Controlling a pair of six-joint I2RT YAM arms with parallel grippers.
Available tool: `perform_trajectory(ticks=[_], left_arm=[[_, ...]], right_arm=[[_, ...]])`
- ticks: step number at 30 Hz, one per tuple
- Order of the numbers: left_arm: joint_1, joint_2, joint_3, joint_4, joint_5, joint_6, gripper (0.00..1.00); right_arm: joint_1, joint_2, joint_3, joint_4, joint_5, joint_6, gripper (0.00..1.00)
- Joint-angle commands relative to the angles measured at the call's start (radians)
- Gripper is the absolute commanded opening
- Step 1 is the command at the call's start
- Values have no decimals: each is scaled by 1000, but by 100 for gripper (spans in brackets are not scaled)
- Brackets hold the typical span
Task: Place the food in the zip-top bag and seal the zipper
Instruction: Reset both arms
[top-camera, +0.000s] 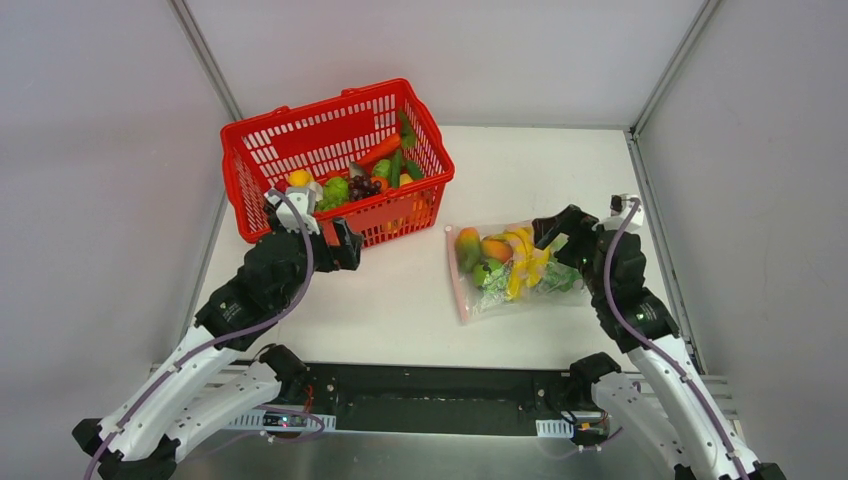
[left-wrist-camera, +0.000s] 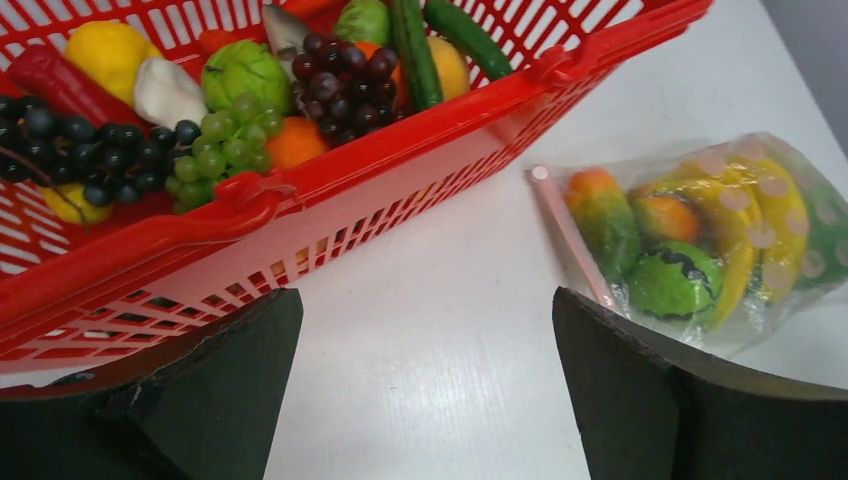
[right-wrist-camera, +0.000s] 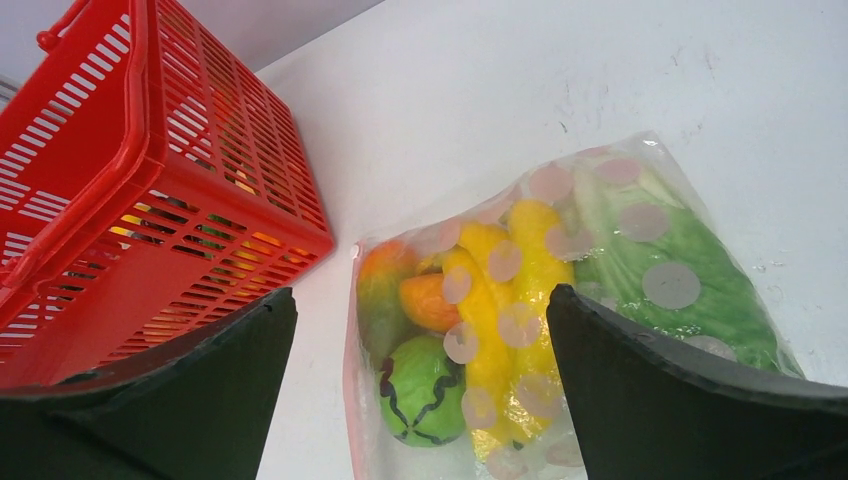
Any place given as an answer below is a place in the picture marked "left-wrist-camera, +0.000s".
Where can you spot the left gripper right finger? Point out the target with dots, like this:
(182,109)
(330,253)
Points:
(650,407)

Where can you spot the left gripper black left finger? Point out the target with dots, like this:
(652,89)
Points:
(209,414)

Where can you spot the green bell pepper toy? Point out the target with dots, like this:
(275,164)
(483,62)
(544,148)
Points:
(675,281)

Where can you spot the clear zip top bag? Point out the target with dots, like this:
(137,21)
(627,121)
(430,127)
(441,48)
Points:
(752,321)

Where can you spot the orange tangerine toy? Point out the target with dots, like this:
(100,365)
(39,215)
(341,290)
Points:
(663,218)

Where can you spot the green orange mango toy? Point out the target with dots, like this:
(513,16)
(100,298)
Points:
(605,220)

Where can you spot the yellow banana toy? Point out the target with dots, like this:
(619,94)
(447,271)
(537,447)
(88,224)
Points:
(755,220)

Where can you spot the green napa cabbage toy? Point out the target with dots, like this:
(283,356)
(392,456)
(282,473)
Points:
(825,259)

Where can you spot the red plastic shopping basket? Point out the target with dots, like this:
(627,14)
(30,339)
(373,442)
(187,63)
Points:
(74,296)

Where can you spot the dark purple grape bunch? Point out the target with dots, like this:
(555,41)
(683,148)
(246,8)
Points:
(112,162)

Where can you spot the green grape bunch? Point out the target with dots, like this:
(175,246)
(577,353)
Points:
(222,145)

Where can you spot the orange fruit toy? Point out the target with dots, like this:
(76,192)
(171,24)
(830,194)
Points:
(300,140)

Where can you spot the white mushroom toy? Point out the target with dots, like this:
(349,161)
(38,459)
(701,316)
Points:
(164,94)

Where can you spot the light green round vegetable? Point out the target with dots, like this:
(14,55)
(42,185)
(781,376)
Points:
(245,66)

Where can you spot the small dark grape bunch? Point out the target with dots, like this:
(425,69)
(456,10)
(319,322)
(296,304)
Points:
(349,90)

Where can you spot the yellow pear toy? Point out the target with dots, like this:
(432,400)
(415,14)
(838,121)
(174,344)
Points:
(111,54)

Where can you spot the dark red pepper toy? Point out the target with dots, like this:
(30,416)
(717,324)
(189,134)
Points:
(41,70)

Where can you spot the yellow lemon toy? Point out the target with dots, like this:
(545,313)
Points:
(451,66)

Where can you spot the green cucumber toy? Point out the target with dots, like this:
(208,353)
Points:
(464,33)
(411,42)

